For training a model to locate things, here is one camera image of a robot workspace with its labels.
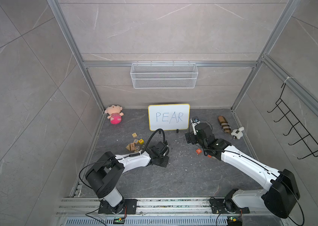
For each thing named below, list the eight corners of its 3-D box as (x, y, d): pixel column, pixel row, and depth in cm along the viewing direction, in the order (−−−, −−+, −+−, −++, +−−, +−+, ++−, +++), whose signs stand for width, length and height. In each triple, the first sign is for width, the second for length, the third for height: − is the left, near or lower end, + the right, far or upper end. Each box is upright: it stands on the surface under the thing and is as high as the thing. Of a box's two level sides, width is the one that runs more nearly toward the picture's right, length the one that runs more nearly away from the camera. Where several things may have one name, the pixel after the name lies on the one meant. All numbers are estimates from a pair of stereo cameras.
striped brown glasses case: (222, 133, 107) (223, 130, 105) (217, 118, 117) (218, 116, 114) (230, 133, 107) (232, 130, 105) (225, 118, 117) (226, 116, 114)
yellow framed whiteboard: (150, 131, 108) (148, 113, 92) (150, 121, 114) (149, 103, 98) (186, 131, 108) (191, 113, 92) (185, 121, 114) (189, 103, 98)
